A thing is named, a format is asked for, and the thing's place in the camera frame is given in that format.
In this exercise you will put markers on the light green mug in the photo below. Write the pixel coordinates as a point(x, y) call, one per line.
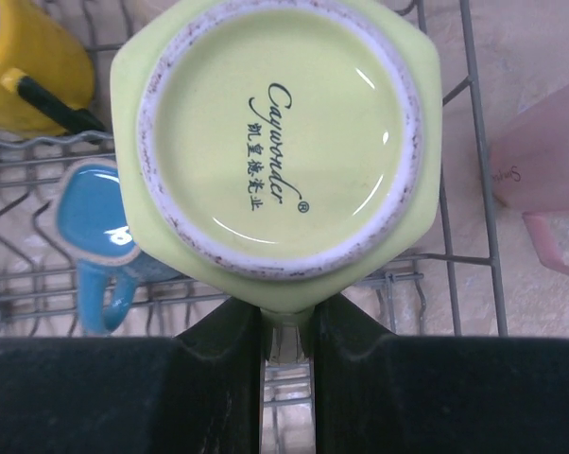
point(279, 151)

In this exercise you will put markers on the grey wire dish rack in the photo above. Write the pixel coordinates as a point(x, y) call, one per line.
point(448, 283)

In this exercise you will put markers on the teal blue mug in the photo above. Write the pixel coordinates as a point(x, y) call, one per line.
point(91, 225)

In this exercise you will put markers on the yellow mug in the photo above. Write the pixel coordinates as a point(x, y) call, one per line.
point(47, 79)

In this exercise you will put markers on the pink faceted mug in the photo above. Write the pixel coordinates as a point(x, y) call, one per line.
point(529, 166)

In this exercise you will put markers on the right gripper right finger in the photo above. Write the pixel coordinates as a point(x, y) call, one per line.
point(376, 392)

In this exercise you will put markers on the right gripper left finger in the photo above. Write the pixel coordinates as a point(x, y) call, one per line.
point(198, 392)

